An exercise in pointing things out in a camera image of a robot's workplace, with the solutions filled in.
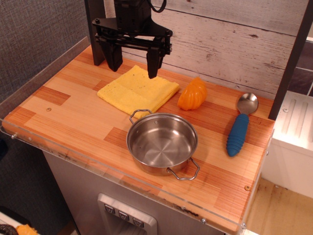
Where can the clear acrylic left guard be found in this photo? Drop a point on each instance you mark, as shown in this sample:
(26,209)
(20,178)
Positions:
(43,76)

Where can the dark object at corner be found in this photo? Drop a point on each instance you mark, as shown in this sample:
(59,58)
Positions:
(6,229)

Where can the silver steel pot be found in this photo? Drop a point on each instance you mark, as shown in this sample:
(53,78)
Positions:
(163,144)

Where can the orange toy at corner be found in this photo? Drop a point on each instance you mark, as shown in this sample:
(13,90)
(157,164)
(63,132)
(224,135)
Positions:
(26,230)

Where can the orange plastic pepper half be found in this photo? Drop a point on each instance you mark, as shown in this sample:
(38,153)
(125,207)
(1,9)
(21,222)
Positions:
(193,95)

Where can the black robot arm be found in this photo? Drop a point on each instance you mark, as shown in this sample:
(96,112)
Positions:
(132,3)

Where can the dark right vertical post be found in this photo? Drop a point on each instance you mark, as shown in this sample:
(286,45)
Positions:
(293,60)

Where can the silver toy fridge cabinet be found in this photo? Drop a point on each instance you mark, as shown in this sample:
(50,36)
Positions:
(80,188)

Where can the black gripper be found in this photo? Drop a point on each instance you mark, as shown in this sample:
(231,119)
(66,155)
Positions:
(134,28)

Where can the yellow folded cloth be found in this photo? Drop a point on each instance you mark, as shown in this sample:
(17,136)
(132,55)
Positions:
(134,90)

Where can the clear acrylic guard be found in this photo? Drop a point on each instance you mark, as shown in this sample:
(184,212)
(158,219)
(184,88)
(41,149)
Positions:
(217,193)
(43,76)

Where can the clear acrylic front guard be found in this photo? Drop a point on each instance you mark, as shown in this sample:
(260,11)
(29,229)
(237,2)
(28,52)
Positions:
(217,193)

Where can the ice dispenser button panel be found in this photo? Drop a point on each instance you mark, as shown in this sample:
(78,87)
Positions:
(122,219)

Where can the blue handled metal spoon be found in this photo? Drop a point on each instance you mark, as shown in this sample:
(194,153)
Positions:
(247,104)

